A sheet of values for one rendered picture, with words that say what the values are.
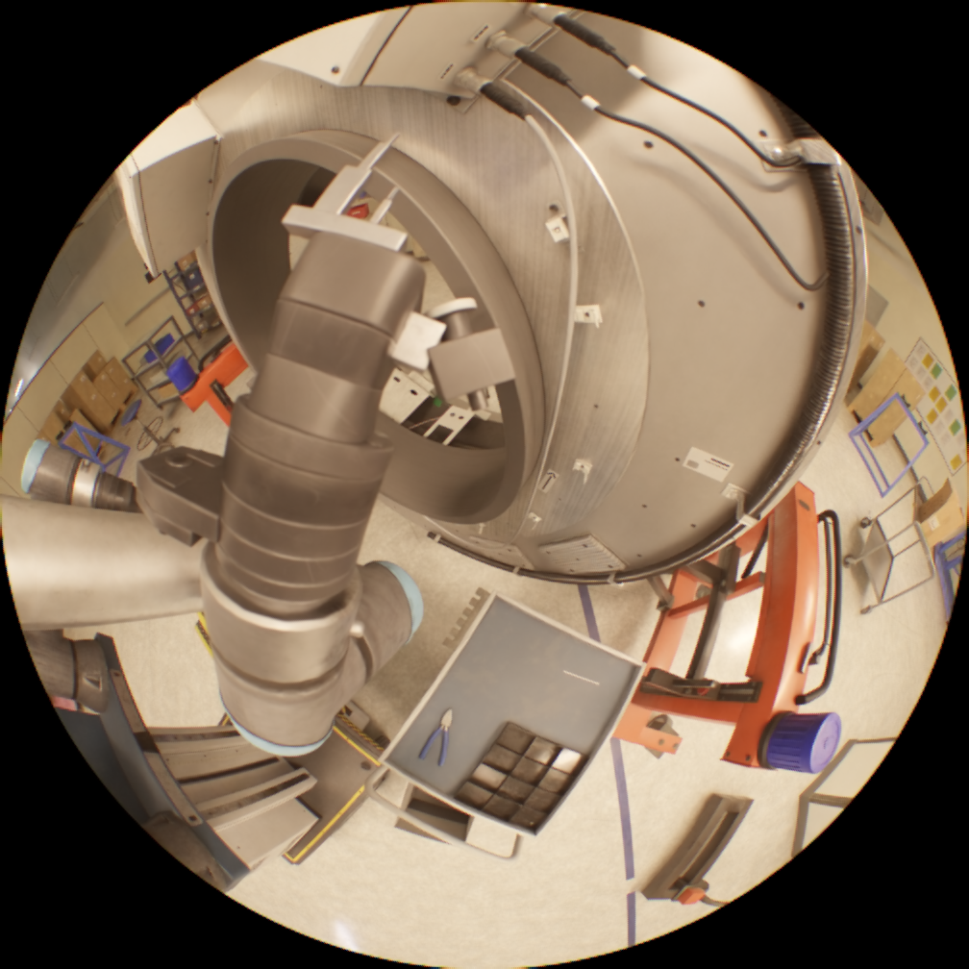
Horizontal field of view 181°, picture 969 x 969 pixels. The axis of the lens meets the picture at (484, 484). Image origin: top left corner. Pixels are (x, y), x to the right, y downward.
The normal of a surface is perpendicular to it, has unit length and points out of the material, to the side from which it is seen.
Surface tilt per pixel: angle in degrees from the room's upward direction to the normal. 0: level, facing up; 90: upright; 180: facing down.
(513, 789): 0
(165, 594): 91
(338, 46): 90
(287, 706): 64
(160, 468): 52
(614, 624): 0
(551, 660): 0
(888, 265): 90
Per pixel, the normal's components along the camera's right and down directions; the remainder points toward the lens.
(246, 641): 0.22, 0.28
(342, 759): -0.03, -0.52
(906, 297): -0.99, 0.14
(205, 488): 0.40, -0.90
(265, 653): 0.40, 0.35
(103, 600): 0.91, 0.35
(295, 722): 0.61, 0.40
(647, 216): -0.51, 0.74
